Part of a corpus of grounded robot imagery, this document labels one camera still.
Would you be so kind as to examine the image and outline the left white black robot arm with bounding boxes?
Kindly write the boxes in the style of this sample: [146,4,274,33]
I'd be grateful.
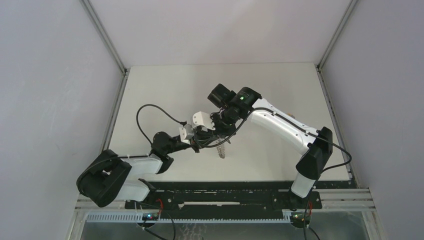
[76,131,220,209]

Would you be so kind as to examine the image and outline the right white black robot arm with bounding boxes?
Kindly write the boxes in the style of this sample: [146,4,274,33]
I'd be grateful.
[191,83,333,208]

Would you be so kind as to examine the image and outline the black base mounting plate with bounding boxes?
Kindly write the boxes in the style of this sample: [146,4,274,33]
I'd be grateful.
[124,181,323,219]

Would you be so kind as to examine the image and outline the left small circuit board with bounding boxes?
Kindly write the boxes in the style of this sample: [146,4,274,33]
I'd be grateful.
[142,213,159,222]

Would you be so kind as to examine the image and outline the small circuit board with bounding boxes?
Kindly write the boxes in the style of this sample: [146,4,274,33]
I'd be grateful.
[290,213,311,223]
[142,213,159,222]

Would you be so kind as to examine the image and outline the right small circuit board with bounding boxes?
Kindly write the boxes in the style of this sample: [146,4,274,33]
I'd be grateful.
[290,213,311,223]

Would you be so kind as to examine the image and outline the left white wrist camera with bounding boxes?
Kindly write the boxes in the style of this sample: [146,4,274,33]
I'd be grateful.
[179,124,195,144]

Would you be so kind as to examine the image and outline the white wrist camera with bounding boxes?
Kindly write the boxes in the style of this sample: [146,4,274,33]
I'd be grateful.
[179,124,195,144]
[192,111,216,131]

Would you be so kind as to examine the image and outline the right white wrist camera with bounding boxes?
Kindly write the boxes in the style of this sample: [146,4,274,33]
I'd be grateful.
[192,111,216,131]

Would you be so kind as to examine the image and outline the left black camera cable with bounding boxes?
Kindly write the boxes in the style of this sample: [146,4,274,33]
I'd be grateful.
[136,104,187,145]

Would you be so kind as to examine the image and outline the black camera cable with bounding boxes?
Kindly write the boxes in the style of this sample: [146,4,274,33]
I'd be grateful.
[136,104,187,145]
[205,107,353,175]

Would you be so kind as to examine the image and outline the white slotted cable duct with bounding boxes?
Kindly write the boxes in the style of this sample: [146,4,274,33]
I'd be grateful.
[85,212,292,224]

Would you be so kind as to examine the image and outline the right black camera cable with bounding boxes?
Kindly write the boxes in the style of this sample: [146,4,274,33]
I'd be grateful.
[205,107,353,175]

